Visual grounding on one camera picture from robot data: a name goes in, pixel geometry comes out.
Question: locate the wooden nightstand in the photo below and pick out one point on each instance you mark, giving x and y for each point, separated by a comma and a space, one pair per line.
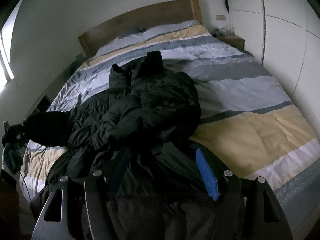
233, 41

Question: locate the striped duvet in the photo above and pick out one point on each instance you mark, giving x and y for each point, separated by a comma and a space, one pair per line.
250, 100

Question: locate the small items on nightstand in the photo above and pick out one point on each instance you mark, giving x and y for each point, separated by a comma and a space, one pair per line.
221, 32

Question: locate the person's left hand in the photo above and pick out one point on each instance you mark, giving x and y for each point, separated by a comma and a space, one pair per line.
11, 156

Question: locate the smartphone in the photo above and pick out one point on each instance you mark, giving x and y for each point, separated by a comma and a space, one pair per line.
27, 161

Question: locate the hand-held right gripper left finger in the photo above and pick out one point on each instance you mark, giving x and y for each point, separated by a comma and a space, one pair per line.
119, 171

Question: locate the black down jacket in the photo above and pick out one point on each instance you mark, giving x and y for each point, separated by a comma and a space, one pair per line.
150, 105

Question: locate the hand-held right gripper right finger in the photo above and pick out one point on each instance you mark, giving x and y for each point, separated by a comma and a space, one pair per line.
207, 177

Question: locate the light blue pillow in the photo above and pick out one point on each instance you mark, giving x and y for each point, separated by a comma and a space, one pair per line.
162, 30

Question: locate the white wardrobe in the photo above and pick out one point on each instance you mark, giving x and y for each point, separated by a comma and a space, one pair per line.
282, 30

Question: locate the beige wall outlet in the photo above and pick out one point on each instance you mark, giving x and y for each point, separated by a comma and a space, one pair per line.
220, 17

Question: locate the wooden headboard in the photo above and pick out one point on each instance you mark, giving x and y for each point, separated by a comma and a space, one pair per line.
140, 16

